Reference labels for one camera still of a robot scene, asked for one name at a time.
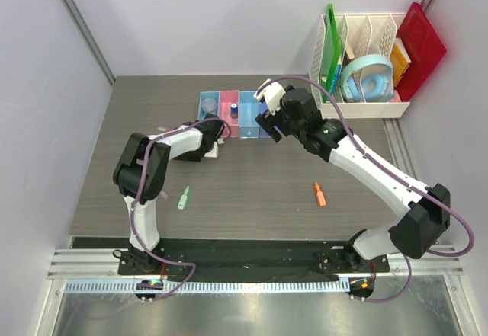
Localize orange yellow book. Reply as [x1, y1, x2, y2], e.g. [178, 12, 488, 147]
[390, 37, 412, 87]

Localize aluminium rail frame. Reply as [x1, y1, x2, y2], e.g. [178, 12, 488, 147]
[48, 248, 464, 279]

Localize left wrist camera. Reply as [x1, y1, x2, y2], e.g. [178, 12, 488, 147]
[204, 142, 219, 158]

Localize blue cap stamp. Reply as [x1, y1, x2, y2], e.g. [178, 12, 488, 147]
[230, 103, 239, 119]

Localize slotted cable duct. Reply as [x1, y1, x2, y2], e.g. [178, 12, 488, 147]
[64, 278, 350, 295]

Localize green folder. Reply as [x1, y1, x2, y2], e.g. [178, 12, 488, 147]
[320, 3, 342, 88]

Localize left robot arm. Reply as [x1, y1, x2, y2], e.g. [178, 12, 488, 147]
[113, 114, 230, 275]

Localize white file organizer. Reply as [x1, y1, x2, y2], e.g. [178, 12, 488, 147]
[309, 13, 409, 119]

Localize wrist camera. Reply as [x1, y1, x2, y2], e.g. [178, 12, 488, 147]
[254, 79, 285, 115]
[204, 142, 219, 158]

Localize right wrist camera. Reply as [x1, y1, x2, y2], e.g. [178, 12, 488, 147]
[254, 79, 285, 115]

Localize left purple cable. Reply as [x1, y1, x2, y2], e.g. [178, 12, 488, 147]
[129, 117, 233, 302]

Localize sky blue drawer box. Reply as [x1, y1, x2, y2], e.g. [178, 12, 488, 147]
[238, 91, 260, 139]

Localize pink drawer box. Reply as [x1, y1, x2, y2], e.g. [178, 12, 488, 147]
[220, 90, 239, 138]

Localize clear jar of clips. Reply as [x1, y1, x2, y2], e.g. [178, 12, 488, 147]
[201, 98, 218, 117]

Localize light blue drawer box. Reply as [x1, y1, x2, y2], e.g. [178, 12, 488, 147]
[197, 91, 220, 120]

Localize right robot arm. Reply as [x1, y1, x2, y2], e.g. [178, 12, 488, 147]
[254, 82, 450, 271]

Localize purple drawer box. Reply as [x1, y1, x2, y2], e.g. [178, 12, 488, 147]
[258, 102, 270, 139]

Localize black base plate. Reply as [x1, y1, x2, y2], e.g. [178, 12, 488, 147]
[72, 237, 390, 283]

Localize teal book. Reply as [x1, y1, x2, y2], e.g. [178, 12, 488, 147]
[323, 62, 342, 99]

